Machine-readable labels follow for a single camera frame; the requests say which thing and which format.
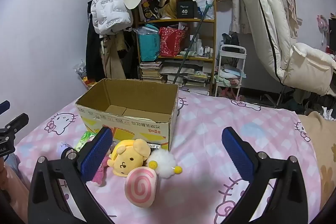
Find group of toiletry bottles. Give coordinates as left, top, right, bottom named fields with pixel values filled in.
left=194, top=34, right=214, bottom=58

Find yellow cloth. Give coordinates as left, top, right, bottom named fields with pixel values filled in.
left=157, top=0, right=179, bottom=20

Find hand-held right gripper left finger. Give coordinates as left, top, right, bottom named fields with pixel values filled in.
left=28, top=127, right=116, bottom=224

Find black gift box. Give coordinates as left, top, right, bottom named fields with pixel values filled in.
left=176, top=0, right=198, bottom=19

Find plastic bag with items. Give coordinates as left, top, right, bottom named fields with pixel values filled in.
left=75, top=61, right=92, bottom=88

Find beige flower blanket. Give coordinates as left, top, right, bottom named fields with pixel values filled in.
left=299, top=111, right=336, bottom=211

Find small lilac toy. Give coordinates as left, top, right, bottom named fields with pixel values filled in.
left=58, top=142, right=76, bottom=159

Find teal bag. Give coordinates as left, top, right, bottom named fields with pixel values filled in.
left=136, top=26, right=160, bottom=62

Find pink swirl plush toy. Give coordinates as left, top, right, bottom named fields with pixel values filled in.
left=124, top=167, right=159, bottom=208

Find pink cat printed bedsheet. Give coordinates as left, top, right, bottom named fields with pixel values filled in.
left=14, top=88, right=323, bottom=224

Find wooden shelf rack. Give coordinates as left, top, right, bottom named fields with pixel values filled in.
left=133, top=0, right=218, bottom=96

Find black patterned bag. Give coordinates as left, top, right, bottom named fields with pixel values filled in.
left=140, top=0, right=160, bottom=21

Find printed cardboard box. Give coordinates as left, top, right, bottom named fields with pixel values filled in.
left=76, top=78, right=179, bottom=152

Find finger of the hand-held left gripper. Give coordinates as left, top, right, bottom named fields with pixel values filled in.
left=0, top=100, right=11, bottom=115
left=3, top=113, right=29, bottom=135

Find beige hanging coat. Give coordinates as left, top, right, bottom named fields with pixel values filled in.
left=101, top=32, right=126, bottom=80

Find red patterned bag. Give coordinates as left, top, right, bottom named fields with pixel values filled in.
left=158, top=27, right=187, bottom=57

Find white trolley cart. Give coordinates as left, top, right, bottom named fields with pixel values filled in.
left=215, top=44, right=247, bottom=98

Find yellow dog plush toy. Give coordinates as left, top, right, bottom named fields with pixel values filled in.
left=108, top=138, right=152, bottom=177

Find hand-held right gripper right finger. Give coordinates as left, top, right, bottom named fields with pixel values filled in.
left=221, top=126, right=308, bottom=224

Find magenta plush toy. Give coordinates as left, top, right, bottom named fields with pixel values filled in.
left=92, top=149, right=112, bottom=186

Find pile of papers and books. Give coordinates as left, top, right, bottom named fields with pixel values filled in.
left=160, top=65, right=210, bottom=94

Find person's left forearm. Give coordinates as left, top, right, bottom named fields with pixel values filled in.
left=0, top=156, right=30, bottom=216

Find stack of books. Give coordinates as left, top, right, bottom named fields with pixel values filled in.
left=139, top=61, right=164, bottom=83

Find folded clothes in cart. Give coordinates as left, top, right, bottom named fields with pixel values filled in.
left=217, top=67, right=243, bottom=86

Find green packet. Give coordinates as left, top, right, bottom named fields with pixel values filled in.
left=73, top=132, right=99, bottom=152

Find green pole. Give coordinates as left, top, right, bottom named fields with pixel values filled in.
left=173, top=2, right=213, bottom=84

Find cream recliner chair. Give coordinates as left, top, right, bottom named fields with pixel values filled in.
left=238, top=0, right=336, bottom=98

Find pink desk fan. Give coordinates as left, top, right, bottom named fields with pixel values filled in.
left=316, top=14, right=330, bottom=46

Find white fluffy pom-pom toy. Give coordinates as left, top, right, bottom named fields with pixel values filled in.
left=148, top=149, right=183, bottom=179

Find black hanging coat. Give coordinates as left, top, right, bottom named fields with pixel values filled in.
left=85, top=1, right=105, bottom=75

